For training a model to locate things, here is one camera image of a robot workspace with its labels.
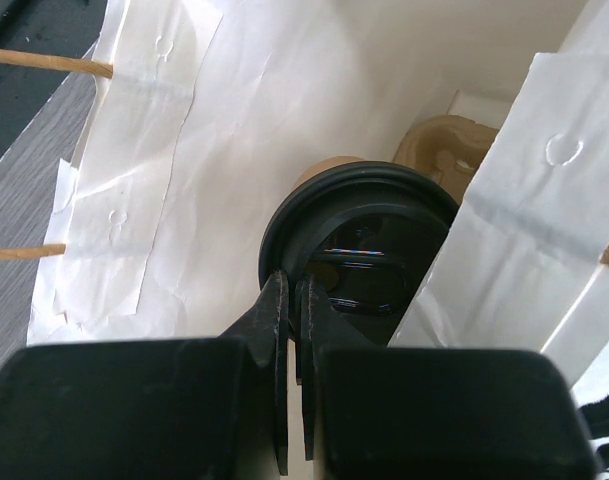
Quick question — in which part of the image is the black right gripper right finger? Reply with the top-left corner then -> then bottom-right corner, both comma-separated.
295,278 -> 599,479

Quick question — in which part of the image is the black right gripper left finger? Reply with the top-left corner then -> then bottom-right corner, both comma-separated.
0,272 -> 289,479

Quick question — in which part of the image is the single black cup lid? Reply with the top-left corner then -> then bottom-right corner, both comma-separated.
258,161 -> 458,345

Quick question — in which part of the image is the single brown paper cup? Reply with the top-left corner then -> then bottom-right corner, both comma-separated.
291,156 -> 363,191

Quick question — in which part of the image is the cardboard cup carrier tray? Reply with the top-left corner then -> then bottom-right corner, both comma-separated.
393,115 -> 499,204

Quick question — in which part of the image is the cream paper bag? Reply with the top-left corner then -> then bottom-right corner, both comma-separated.
27,1 -> 609,402

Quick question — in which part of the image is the zebra print cushion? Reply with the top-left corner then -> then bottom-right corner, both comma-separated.
576,389 -> 609,480

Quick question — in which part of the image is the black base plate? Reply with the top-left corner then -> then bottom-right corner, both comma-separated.
0,0 -> 108,159

